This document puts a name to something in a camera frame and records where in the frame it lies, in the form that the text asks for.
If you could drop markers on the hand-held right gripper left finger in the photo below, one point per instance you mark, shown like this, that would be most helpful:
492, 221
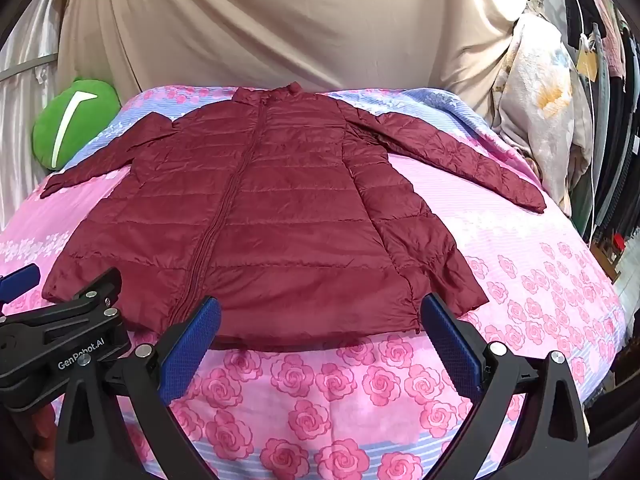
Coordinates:
192, 345

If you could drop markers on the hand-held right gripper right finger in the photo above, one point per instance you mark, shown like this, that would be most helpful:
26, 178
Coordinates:
452, 345

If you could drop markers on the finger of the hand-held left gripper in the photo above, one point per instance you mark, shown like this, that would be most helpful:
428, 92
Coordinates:
97, 290
20, 277

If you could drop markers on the dark red puffer jacket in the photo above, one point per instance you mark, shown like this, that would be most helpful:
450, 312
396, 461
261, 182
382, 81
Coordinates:
300, 220

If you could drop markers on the row of hanging clothes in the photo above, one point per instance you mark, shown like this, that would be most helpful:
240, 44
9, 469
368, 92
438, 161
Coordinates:
617, 135

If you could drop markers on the person's left hand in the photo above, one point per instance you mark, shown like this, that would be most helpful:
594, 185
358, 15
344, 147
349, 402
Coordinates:
44, 437

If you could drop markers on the pink rose floral bed sheet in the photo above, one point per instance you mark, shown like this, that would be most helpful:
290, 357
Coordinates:
325, 410

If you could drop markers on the white satin curtain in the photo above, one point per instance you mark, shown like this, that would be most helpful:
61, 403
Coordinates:
25, 125

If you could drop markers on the green round pillow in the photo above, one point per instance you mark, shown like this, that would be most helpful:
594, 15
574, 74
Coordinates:
85, 125

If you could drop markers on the small red box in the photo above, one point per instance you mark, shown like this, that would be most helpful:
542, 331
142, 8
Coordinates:
620, 244

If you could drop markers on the cream floral quilt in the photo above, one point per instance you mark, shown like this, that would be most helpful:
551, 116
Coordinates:
540, 105

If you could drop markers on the beige backdrop cloth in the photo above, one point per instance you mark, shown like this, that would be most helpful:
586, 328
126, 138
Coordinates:
250, 20

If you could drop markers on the yellow paper tag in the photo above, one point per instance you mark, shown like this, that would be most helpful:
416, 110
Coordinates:
586, 63

